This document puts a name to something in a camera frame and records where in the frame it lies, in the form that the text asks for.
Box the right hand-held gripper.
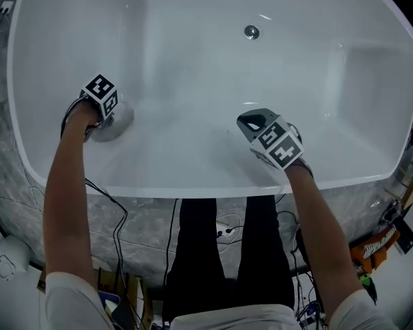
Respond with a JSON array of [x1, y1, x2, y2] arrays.
[[236, 107, 304, 171]]

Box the white fluffy cleaning mitt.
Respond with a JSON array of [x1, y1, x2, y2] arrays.
[[89, 100, 136, 143]]

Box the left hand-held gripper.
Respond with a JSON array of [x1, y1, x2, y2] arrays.
[[79, 74, 120, 129]]

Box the person's white shirt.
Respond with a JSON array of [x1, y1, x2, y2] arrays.
[[37, 272, 399, 330]]

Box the white rounded device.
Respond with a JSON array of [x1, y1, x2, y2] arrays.
[[0, 234, 32, 282]]

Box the black flat box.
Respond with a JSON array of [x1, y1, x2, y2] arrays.
[[393, 216, 413, 254]]

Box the person's black trousers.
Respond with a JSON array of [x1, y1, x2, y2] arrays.
[[161, 196, 295, 322]]

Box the white bathtub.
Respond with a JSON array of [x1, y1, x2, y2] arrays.
[[6, 0, 413, 199]]

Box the person's left forearm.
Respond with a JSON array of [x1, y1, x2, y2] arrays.
[[43, 100, 104, 281]]

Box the white power strip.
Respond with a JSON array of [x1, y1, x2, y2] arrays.
[[215, 221, 237, 242]]

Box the orange chair with striped cushion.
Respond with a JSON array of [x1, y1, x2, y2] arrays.
[[350, 225, 400, 272]]

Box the person's right forearm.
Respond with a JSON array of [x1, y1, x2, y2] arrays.
[[284, 156, 366, 311]]

